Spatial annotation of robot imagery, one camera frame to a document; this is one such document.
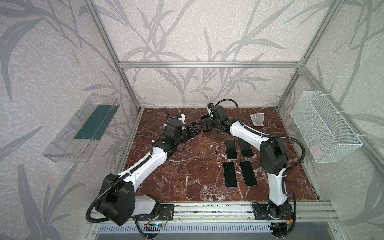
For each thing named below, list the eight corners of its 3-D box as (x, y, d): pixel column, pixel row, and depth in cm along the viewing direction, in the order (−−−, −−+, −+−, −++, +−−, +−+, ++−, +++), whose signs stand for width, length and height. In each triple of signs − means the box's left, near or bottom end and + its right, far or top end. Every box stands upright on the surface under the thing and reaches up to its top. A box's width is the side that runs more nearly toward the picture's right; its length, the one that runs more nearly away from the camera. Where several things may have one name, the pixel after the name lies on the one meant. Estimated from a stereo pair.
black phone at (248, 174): (243, 185, 84) (245, 183, 80) (240, 164, 92) (241, 161, 88) (254, 185, 84) (257, 183, 80) (250, 164, 92) (252, 161, 88)
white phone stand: (253, 126, 111) (256, 118, 104) (251, 121, 115) (255, 113, 107) (262, 126, 111) (266, 118, 104) (260, 121, 115) (264, 113, 107)
